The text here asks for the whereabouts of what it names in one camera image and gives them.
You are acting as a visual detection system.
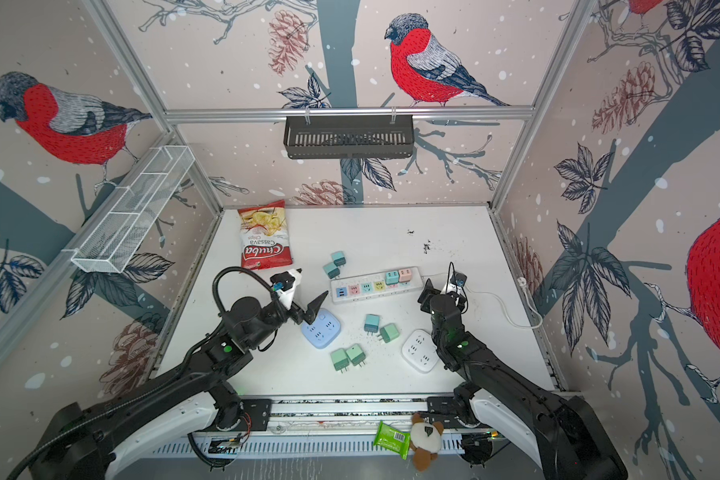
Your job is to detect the white cube power socket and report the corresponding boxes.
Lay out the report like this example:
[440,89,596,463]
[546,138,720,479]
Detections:
[401,329,440,374]

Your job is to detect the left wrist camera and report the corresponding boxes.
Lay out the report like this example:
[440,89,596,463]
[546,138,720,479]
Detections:
[270,269,302,310]

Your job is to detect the white multicolour power strip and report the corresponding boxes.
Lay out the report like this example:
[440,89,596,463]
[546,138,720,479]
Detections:
[330,267,424,304]

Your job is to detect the green plug adapter left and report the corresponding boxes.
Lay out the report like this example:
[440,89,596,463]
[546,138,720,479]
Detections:
[330,348,351,372]

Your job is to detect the blue cube power socket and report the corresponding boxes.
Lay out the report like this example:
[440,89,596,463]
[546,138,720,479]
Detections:
[301,309,341,350]

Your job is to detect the brown white plush toy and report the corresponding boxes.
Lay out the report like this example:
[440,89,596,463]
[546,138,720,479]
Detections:
[409,413,444,472]

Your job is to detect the red white cassava chips bag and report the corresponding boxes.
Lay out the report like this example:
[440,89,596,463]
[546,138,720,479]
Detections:
[238,200,293,270]

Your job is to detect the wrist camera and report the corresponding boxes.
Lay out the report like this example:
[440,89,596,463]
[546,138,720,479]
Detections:
[444,271,467,295]
[270,269,302,310]

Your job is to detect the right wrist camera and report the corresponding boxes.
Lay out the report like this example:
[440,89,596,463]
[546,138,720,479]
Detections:
[444,271,467,295]

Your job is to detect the green wipes packet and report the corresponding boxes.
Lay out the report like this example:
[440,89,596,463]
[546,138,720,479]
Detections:
[373,422,410,460]

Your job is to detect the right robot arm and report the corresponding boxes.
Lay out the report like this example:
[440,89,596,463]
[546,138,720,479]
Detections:
[418,280,628,479]

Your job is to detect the white mesh wall basket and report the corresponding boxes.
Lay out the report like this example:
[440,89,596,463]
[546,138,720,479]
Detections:
[71,145,195,273]

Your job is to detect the green plug adapter right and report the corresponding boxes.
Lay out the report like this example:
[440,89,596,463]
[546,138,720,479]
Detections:
[345,344,367,366]

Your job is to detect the pink plug adapter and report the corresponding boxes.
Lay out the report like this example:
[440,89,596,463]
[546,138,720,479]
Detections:
[397,268,413,283]

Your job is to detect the black wire basket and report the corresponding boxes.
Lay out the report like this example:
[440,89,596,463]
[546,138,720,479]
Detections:
[283,115,415,160]

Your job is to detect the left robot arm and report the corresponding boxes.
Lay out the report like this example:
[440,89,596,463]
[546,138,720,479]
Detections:
[8,266,329,479]

